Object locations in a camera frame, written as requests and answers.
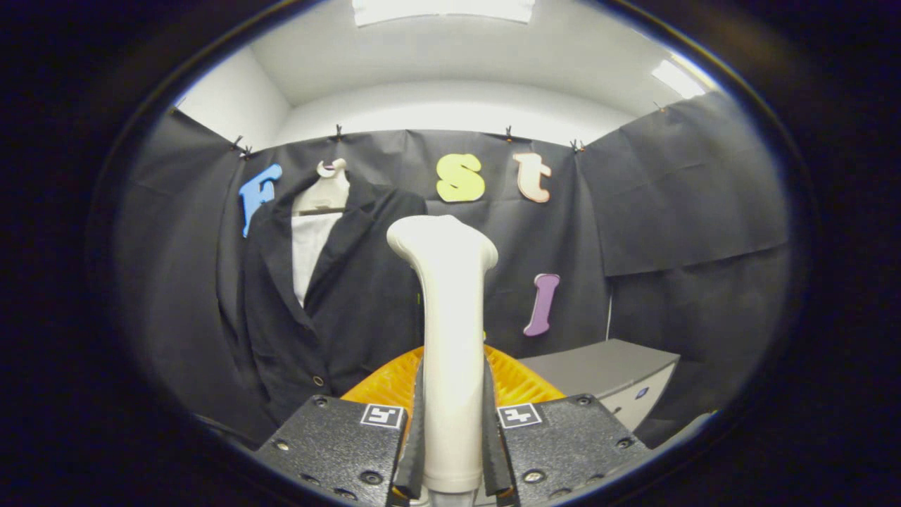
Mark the black backdrop cloth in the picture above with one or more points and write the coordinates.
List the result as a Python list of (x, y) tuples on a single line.
[(669, 197)]

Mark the grey cabinet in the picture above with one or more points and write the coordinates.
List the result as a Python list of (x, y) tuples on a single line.
[(598, 366)]

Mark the white and purple garment steamer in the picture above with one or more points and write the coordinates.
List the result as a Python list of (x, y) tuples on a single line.
[(450, 317)]

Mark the large ceiling light panel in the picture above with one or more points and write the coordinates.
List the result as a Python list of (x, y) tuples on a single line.
[(443, 10)]

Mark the black blazer jacket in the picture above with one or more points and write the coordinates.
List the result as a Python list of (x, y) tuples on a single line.
[(352, 303)]

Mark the white mannequin torso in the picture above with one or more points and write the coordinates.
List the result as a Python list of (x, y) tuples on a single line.
[(310, 246)]

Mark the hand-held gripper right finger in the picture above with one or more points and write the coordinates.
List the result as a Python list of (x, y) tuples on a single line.
[(493, 443)]

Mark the small ceiling light panel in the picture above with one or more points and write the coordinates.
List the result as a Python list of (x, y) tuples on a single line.
[(677, 77)]

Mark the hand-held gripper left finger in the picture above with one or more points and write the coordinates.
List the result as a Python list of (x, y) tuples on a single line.
[(415, 443)]

